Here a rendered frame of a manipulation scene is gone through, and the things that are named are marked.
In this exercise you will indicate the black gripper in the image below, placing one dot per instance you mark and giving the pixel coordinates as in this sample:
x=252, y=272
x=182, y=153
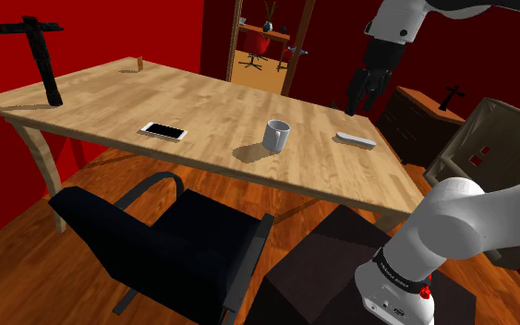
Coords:
x=383, y=54

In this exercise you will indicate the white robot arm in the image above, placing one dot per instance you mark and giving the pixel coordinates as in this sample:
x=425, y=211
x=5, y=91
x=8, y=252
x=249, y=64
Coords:
x=448, y=225

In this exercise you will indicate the white remote control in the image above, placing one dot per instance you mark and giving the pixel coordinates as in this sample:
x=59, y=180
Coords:
x=355, y=140

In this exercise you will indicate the dark dresser with wooden top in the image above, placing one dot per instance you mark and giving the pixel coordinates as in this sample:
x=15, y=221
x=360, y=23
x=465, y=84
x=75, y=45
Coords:
x=410, y=126

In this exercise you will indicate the small black cross figure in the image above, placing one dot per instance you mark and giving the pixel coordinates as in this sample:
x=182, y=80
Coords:
x=451, y=97

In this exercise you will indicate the grey mug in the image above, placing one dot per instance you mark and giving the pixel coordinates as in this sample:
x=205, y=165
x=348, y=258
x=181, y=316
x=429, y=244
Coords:
x=274, y=136

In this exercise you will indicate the wooden desk with plant vase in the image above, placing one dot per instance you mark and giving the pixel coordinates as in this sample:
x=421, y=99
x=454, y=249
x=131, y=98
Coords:
x=274, y=36

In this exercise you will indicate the red swivel chair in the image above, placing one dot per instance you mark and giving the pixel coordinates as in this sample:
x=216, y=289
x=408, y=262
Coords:
x=255, y=43

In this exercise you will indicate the brown open box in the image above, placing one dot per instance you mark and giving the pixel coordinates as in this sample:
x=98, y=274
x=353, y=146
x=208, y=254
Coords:
x=502, y=144

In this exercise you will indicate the light wooden table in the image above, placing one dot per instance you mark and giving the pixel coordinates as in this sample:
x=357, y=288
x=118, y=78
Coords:
x=205, y=99

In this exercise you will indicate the dark robot stand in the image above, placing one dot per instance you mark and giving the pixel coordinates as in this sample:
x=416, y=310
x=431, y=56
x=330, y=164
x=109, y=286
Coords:
x=313, y=274

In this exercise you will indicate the white smartphone with black screen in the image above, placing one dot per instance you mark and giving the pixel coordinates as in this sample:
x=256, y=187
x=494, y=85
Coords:
x=164, y=131

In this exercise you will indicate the small wooden block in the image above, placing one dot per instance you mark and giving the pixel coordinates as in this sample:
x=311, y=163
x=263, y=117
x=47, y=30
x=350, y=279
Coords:
x=140, y=64

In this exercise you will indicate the black office chair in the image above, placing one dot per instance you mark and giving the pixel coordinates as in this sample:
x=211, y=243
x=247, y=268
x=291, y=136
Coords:
x=174, y=252

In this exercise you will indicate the black cross-shaped stand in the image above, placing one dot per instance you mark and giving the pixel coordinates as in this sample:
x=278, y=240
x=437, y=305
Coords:
x=43, y=63

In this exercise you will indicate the wooden door frame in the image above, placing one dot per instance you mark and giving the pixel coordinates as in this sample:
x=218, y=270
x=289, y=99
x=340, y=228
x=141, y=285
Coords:
x=297, y=49

